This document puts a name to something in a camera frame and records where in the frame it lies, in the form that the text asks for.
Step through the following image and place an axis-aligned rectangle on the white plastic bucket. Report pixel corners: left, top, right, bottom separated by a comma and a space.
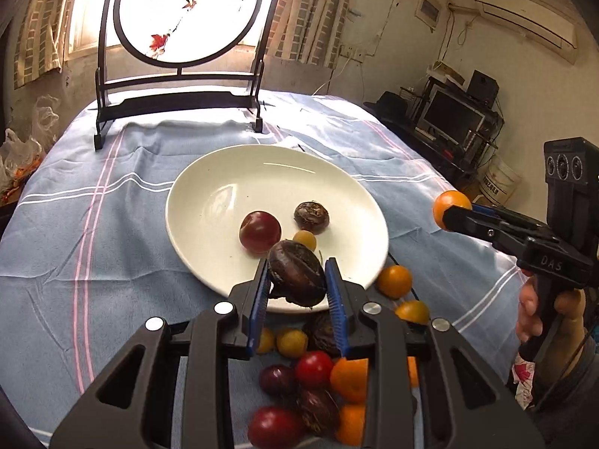
480, 154, 522, 204

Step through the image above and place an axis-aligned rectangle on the black speaker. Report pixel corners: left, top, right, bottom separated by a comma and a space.
468, 70, 499, 101

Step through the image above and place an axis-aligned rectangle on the white air conditioner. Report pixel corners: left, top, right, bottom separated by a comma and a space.
475, 0, 578, 64

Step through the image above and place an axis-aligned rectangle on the mandarin orange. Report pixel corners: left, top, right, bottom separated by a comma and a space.
330, 357, 370, 404
334, 403, 367, 447

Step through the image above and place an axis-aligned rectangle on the white wall panel box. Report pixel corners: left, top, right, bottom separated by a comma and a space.
416, 0, 443, 31

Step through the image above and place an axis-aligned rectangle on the person's right forearm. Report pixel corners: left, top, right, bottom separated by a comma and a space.
533, 332, 599, 449

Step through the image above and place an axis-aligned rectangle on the small red plum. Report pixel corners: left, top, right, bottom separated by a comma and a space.
247, 406, 307, 449
295, 351, 334, 389

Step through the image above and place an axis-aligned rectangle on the dark purple plum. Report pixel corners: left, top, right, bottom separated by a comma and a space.
259, 365, 298, 397

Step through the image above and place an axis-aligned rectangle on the blue striped tablecloth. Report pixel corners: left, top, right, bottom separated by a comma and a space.
0, 89, 529, 449

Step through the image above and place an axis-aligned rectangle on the large red plum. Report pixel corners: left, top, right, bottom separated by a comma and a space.
239, 211, 282, 256

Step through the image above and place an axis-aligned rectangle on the person's right hand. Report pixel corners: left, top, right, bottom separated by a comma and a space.
516, 275, 586, 344

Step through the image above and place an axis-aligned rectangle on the pink floral cloth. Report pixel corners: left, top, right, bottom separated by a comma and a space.
511, 353, 536, 405

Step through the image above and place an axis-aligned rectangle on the black computer desk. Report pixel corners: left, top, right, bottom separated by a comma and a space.
365, 79, 506, 188

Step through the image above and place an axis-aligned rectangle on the thin black cable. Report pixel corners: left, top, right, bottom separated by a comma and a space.
387, 251, 419, 302

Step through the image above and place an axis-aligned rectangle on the black hat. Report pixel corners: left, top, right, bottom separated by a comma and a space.
365, 91, 413, 117

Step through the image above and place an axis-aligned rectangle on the computer monitor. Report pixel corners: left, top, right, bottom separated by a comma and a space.
419, 85, 487, 143

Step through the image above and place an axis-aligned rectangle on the white plastic bag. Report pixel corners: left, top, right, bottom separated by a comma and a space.
0, 128, 45, 197

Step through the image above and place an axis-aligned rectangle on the clear plastic bag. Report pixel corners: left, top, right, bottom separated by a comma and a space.
35, 96, 61, 141

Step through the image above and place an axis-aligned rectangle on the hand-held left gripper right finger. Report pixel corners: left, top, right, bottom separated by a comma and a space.
325, 257, 546, 449

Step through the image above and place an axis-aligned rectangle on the white cardboard box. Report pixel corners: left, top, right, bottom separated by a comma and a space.
428, 60, 469, 87

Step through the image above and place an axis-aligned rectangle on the round bird painting table screen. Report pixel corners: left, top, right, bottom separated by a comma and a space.
94, 0, 291, 150

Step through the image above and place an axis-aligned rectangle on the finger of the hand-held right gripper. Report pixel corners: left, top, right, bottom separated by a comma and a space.
470, 203, 549, 240
442, 205, 529, 259

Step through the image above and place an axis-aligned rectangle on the checked beige curtain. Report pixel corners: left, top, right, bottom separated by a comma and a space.
14, 0, 85, 89
264, 0, 356, 64

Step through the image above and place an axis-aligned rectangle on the white oval plate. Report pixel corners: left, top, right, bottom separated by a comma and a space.
165, 145, 390, 315

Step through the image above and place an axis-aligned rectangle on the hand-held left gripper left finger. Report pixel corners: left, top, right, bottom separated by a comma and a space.
49, 258, 272, 449

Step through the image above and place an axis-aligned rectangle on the dark brown water chestnut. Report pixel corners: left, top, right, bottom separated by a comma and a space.
296, 387, 341, 433
267, 239, 327, 309
303, 311, 344, 358
293, 201, 330, 235

